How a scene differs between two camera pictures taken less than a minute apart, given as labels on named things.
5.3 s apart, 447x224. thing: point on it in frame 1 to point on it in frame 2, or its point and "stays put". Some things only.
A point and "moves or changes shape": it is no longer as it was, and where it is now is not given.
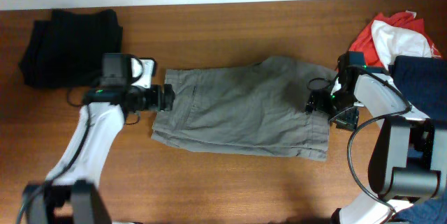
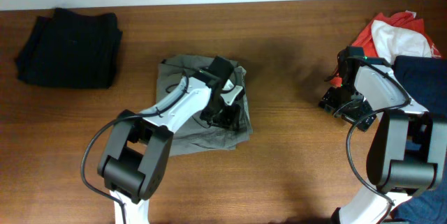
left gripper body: (143, 99) to (218, 112)
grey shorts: (258, 109) moves or changes shape
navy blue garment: (422, 81) stays put
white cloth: (394, 41) stays put
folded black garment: (67, 50) stays put
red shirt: (364, 42) stays put
